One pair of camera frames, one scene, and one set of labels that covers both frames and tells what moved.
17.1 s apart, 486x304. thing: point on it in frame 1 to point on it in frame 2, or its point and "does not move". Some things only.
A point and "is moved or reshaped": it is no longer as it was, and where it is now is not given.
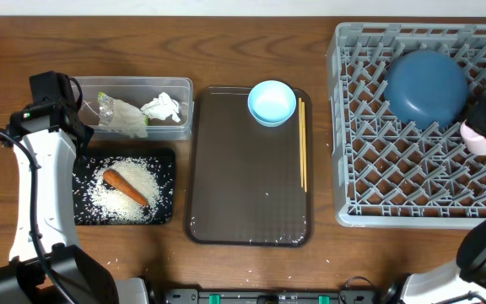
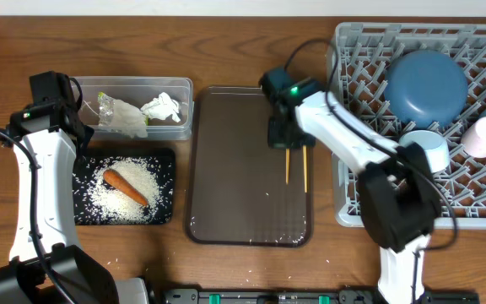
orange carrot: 116,179 does not move
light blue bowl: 272,103 is moved or reshaped
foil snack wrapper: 122,116 does not move
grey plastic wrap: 161,107 does not move
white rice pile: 124,190 does not move
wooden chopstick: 299,101 to 287,165
